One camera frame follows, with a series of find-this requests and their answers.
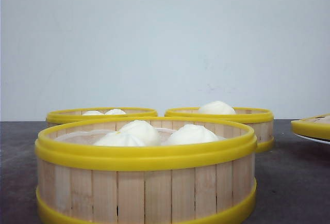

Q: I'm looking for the bamboo steamer basket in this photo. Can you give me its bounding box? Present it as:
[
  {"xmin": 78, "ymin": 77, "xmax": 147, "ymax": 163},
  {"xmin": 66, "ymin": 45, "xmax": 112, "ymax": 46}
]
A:
[
  {"xmin": 35, "ymin": 117, "xmax": 257, "ymax": 223},
  {"xmin": 165, "ymin": 107, "xmax": 274, "ymax": 153},
  {"xmin": 46, "ymin": 107, "xmax": 158, "ymax": 127}
]

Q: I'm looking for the yellow rimmed steamer lid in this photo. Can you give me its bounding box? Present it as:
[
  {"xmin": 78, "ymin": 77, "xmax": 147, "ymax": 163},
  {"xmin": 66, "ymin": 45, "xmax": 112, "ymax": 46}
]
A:
[{"xmin": 291, "ymin": 114, "xmax": 329, "ymax": 140}]

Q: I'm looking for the middle white bun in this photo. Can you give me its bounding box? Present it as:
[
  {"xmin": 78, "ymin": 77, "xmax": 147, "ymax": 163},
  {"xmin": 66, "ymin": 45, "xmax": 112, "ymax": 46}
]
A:
[{"xmin": 119, "ymin": 120, "xmax": 161, "ymax": 146}]

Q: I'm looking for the front right white bun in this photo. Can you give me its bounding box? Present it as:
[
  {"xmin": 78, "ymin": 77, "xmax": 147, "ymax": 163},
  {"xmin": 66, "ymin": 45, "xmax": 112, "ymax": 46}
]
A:
[{"xmin": 164, "ymin": 124, "xmax": 225, "ymax": 145}]

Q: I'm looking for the single white bun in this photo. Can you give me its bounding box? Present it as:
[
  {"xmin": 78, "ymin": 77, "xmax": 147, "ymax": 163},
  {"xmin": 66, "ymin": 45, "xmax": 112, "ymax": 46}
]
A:
[{"xmin": 197, "ymin": 101, "xmax": 236, "ymax": 115}]

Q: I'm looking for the front left white bun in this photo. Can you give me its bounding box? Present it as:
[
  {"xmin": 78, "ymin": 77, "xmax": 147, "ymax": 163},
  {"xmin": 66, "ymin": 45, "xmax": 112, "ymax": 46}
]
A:
[{"xmin": 93, "ymin": 132, "xmax": 145, "ymax": 147}]

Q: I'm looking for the far left white bun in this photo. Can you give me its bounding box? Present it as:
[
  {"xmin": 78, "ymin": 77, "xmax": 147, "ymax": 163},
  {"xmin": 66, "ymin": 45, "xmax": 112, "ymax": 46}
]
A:
[{"xmin": 82, "ymin": 110, "xmax": 103, "ymax": 116}]

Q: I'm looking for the white plate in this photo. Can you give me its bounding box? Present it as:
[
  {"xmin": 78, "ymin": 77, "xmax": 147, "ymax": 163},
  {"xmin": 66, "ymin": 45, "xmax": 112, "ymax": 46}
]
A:
[{"xmin": 295, "ymin": 134, "xmax": 330, "ymax": 145}]

